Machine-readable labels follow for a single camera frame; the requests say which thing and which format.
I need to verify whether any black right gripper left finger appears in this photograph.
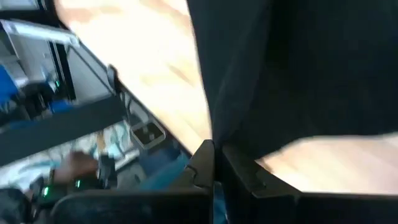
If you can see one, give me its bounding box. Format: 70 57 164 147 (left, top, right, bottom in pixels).
49 139 215 224

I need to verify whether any black cloth napkin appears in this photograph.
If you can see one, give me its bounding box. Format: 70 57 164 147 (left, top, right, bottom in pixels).
186 0 398 160

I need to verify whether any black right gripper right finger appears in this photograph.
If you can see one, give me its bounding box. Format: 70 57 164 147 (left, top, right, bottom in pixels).
221 143 398 224

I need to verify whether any person's hand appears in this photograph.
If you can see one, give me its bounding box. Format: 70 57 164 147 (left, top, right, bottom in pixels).
53 151 100 185

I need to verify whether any person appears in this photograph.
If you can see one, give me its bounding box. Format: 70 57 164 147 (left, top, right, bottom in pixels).
116 147 228 224

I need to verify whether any black aluminium table frame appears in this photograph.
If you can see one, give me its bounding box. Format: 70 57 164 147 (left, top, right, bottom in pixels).
0 9 192 167

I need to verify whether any silver aluminium bar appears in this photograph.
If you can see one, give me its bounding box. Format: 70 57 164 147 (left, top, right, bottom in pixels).
0 19 81 48

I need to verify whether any small silver depth camera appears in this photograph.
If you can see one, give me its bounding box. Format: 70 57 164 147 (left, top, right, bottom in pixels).
129 120 167 151

